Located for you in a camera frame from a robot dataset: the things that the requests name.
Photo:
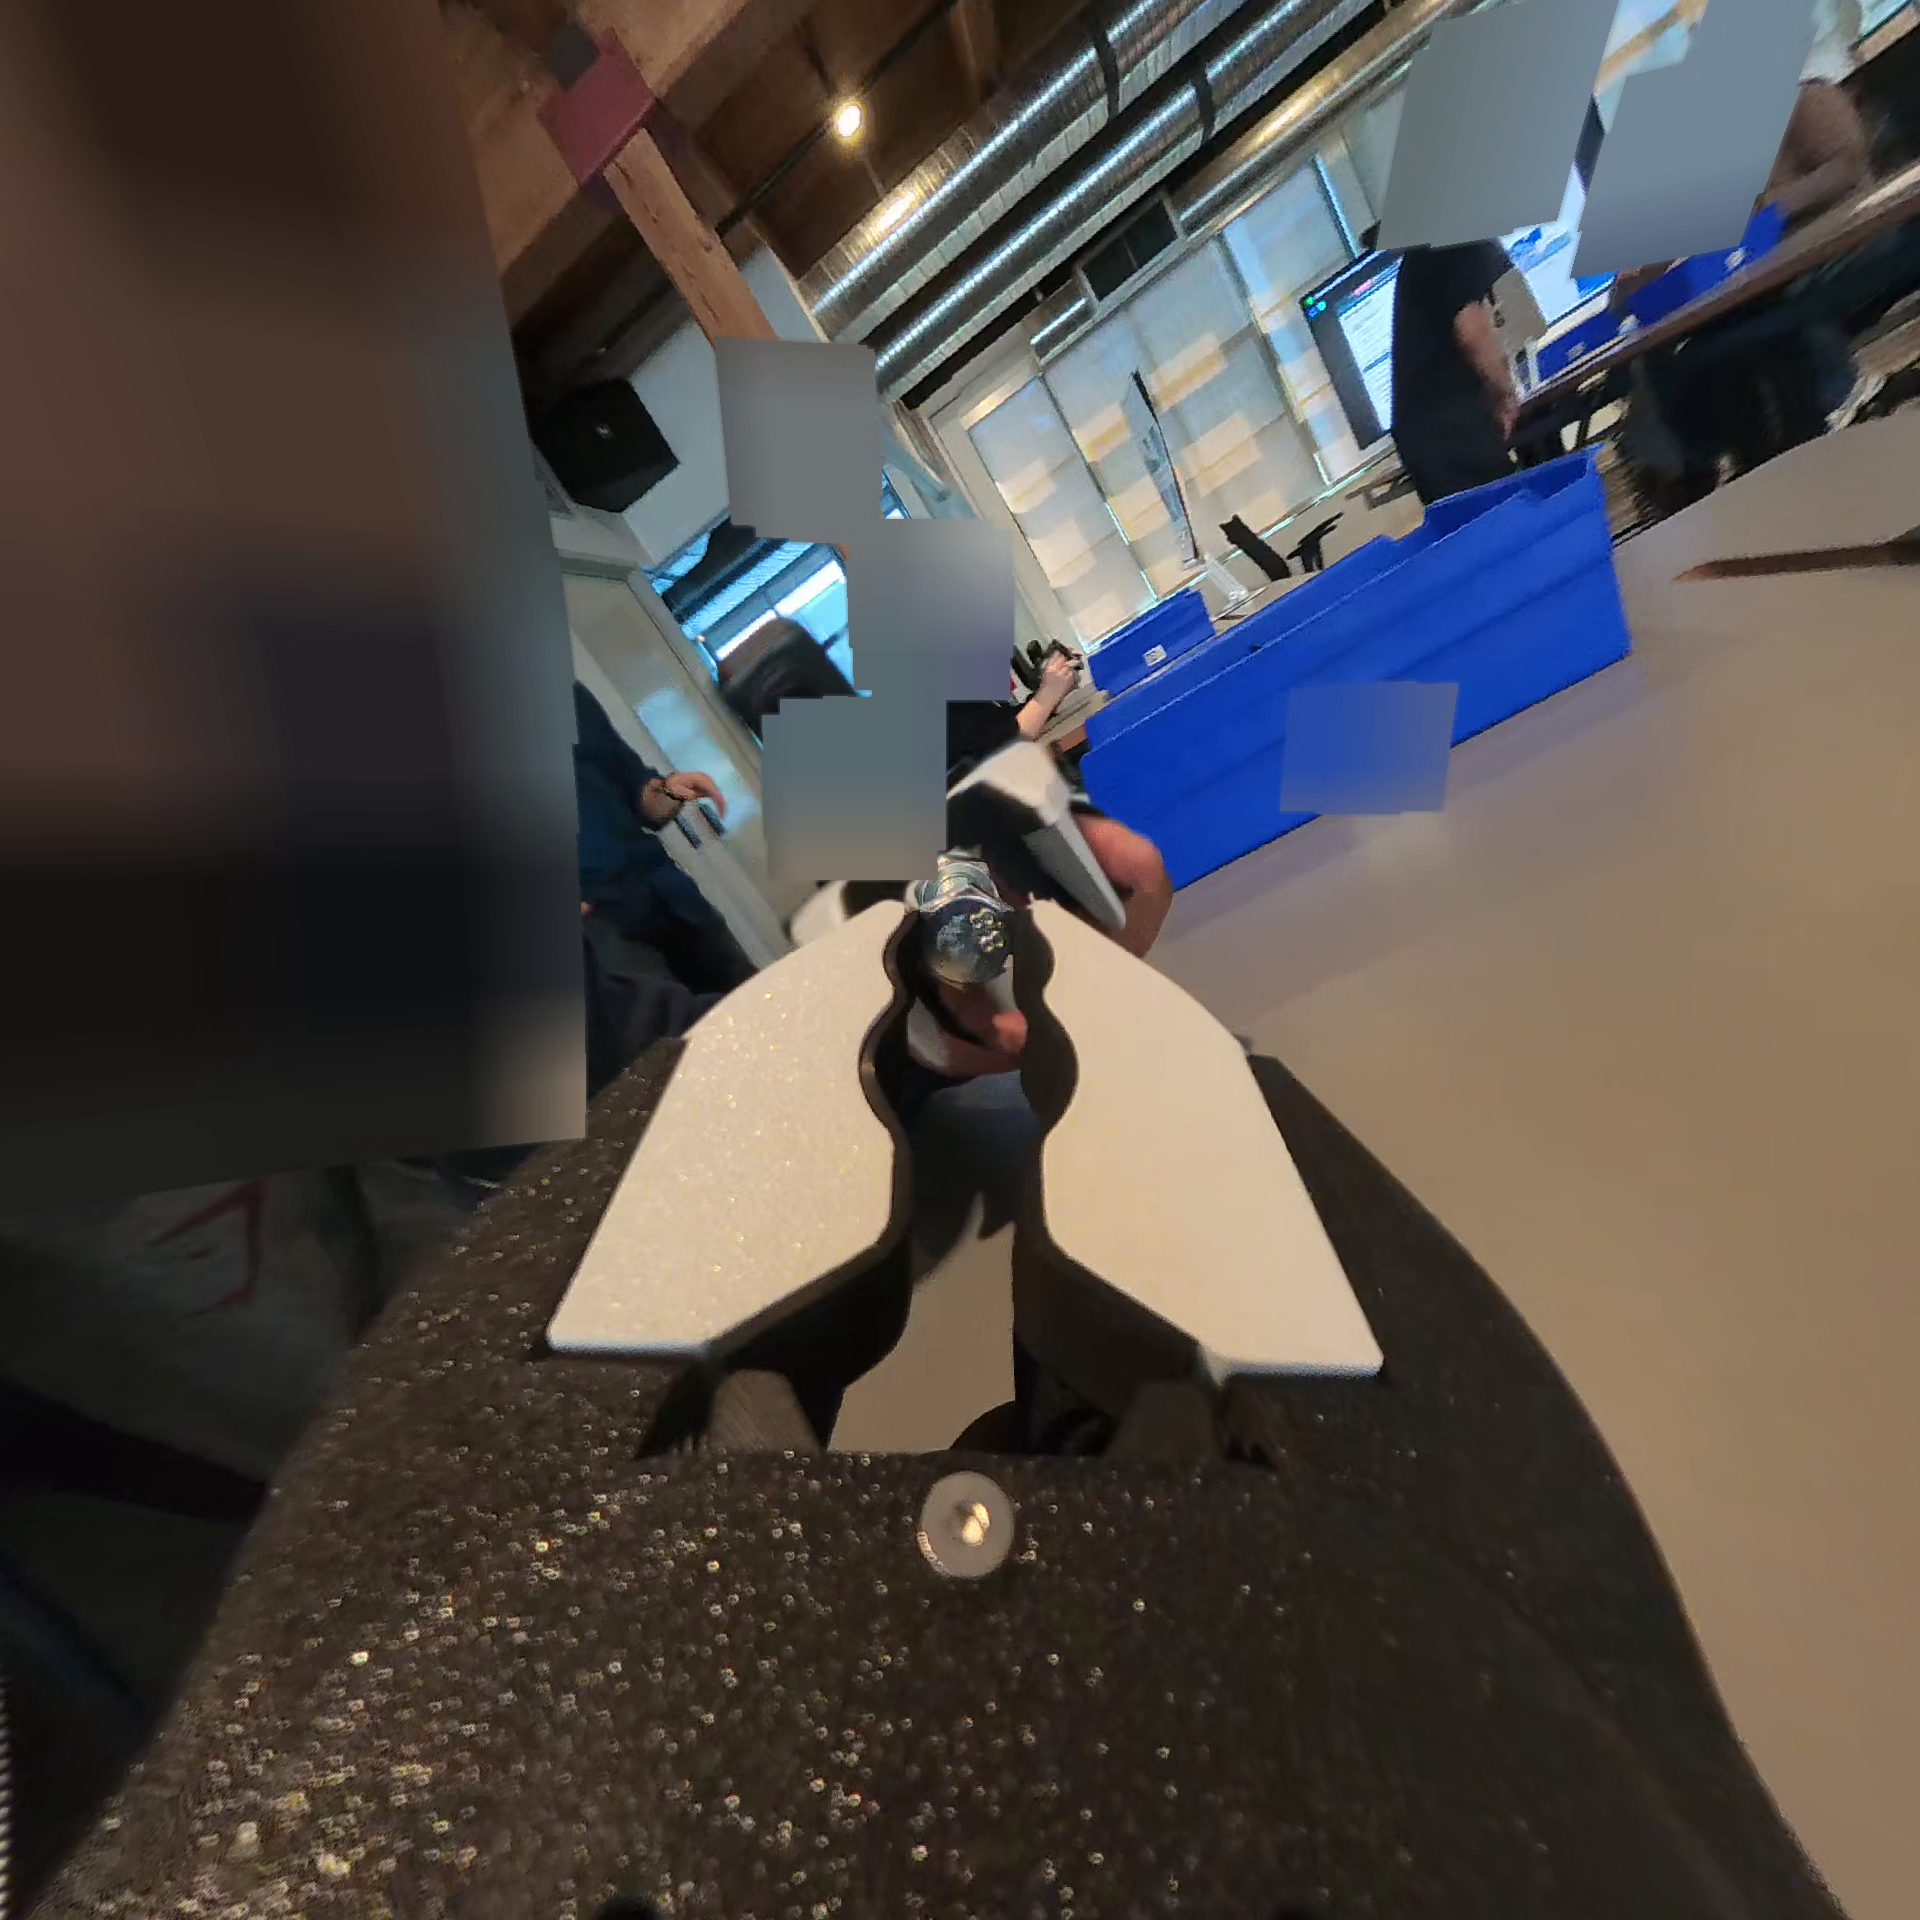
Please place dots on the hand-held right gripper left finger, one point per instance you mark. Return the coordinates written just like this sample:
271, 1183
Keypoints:
732, 1175

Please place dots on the black mounted speaker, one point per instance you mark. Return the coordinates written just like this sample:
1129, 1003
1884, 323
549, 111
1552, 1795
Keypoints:
608, 439

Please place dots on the large display monitor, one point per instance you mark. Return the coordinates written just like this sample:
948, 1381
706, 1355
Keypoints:
1345, 363

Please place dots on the large blue plastic bin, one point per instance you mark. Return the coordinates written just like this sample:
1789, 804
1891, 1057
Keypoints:
1425, 636

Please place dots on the silver ventilation duct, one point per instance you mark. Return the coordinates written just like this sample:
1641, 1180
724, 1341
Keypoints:
1084, 245
1019, 130

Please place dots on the person's left hand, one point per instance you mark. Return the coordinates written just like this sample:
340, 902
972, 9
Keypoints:
1134, 893

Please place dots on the steel hex bolt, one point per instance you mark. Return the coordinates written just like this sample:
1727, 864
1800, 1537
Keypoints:
961, 940

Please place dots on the wooden pillar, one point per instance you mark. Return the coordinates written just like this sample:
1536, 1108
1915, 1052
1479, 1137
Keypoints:
679, 224

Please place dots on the roll-up banner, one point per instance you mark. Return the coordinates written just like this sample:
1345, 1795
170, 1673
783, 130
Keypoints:
1162, 467

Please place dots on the black desk mat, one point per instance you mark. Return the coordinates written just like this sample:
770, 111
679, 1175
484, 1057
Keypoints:
1800, 566

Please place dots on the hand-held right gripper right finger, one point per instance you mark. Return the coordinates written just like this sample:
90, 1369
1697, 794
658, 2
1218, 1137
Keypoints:
1185, 1183

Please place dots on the black office chair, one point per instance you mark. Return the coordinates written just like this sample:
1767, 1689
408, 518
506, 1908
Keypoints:
1253, 545

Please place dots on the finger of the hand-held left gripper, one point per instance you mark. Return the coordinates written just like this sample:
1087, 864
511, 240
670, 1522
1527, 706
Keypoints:
841, 910
1034, 794

